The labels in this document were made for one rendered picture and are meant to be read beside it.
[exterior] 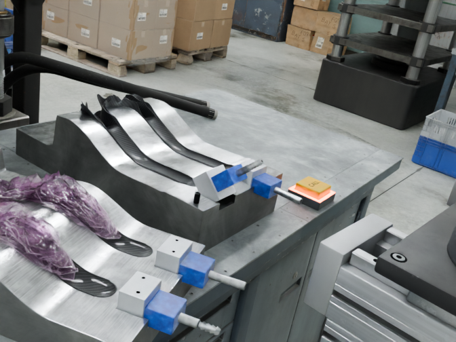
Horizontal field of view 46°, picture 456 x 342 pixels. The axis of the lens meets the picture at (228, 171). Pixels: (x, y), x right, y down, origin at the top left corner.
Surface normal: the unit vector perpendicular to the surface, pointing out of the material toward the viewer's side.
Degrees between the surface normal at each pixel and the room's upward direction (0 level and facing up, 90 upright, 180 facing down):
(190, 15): 91
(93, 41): 91
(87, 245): 26
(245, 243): 0
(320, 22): 88
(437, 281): 0
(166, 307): 0
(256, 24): 90
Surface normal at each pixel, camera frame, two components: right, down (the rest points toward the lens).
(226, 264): 0.17, -0.90
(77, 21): -0.57, 0.39
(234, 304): 0.80, 0.36
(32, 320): -0.32, 0.33
